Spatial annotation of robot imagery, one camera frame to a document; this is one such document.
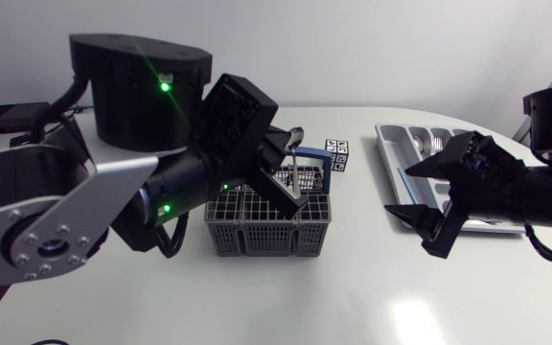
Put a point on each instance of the thin blue stick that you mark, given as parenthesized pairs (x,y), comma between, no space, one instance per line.
(407,187)

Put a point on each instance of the grey cutlery tray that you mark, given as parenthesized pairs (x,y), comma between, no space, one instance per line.
(393,153)

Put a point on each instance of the black-and-white patterned cube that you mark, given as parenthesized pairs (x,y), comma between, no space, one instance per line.
(337,154)

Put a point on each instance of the steel fork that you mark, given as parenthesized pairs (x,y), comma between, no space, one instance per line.
(436,144)

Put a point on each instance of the black power brick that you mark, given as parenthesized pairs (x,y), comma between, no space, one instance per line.
(7,117)

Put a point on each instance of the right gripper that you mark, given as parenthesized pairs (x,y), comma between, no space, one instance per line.
(487,191)

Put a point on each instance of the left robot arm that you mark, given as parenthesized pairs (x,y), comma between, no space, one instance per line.
(65,211)

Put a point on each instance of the steel spoon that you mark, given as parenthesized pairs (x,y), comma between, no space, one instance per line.
(296,139)
(419,143)

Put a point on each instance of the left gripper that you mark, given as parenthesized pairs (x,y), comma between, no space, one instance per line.
(237,120)

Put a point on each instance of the grey cutlery basket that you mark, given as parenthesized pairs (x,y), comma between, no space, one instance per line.
(266,235)

